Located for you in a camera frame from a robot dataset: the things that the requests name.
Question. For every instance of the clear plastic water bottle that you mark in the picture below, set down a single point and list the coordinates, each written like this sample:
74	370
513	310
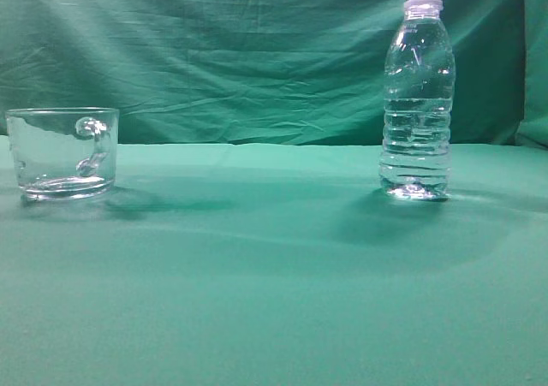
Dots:
419	87

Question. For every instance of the green table cloth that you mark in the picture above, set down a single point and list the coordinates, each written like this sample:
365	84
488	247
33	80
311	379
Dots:
278	265

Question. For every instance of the green backdrop cloth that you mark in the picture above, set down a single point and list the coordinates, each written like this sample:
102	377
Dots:
294	72

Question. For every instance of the clear glass mug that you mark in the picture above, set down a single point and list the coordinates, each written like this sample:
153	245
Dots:
63	153

